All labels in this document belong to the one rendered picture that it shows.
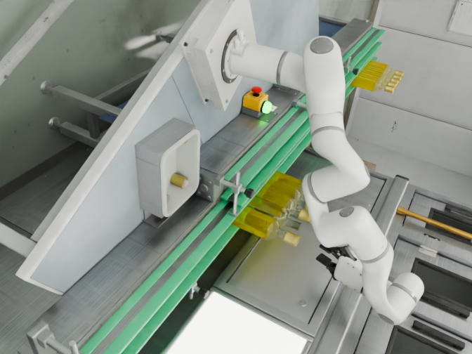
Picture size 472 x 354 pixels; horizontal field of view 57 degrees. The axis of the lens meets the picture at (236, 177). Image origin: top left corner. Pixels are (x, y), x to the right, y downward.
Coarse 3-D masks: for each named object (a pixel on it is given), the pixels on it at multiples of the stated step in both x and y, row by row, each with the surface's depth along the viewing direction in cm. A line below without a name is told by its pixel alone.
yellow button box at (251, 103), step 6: (246, 96) 162; (252, 96) 162; (258, 96) 162; (264, 96) 162; (246, 102) 162; (252, 102) 161; (258, 102) 160; (246, 108) 164; (252, 108) 162; (258, 108) 161; (252, 114) 164; (258, 114) 163
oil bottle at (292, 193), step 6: (270, 180) 155; (264, 186) 152; (270, 186) 152; (276, 186) 153; (282, 186) 153; (288, 186) 153; (282, 192) 150; (288, 192) 150; (294, 192) 151; (294, 198) 149; (300, 198) 150
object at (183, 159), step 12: (192, 132) 119; (180, 144) 115; (192, 144) 125; (168, 156) 126; (180, 156) 130; (192, 156) 128; (168, 168) 129; (180, 168) 133; (192, 168) 130; (168, 180) 131; (192, 180) 133; (168, 192) 130; (180, 192) 131; (192, 192) 133; (168, 204) 127; (180, 204) 128; (168, 216) 124
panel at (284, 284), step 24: (264, 240) 153; (312, 240) 155; (240, 264) 144; (264, 264) 145; (288, 264) 145; (312, 264) 146; (216, 288) 135; (240, 288) 136; (264, 288) 137; (288, 288) 138; (312, 288) 138; (336, 288) 138; (192, 312) 128; (264, 312) 130; (288, 312) 131; (312, 312) 131; (312, 336) 125
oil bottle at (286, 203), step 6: (258, 192) 149; (264, 192) 149; (270, 192) 150; (276, 192) 150; (264, 198) 147; (270, 198) 147; (276, 198) 147; (282, 198) 148; (288, 198) 148; (276, 204) 146; (282, 204) 145; (288, 204) 145; (294, 204) 148; (288, 210) 145; (288, 216) 147
